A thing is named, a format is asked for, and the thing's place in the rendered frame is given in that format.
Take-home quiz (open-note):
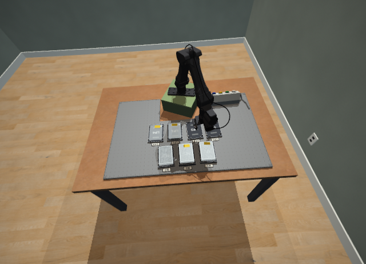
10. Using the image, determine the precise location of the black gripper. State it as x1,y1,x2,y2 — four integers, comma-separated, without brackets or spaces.
192,115,201,130

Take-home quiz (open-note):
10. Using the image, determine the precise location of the grey control panel with coloured buttons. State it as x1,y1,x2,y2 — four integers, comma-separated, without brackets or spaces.
211,90,249,109

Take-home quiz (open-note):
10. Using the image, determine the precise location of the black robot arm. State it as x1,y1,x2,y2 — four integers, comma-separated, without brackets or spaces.
168,46,218,132

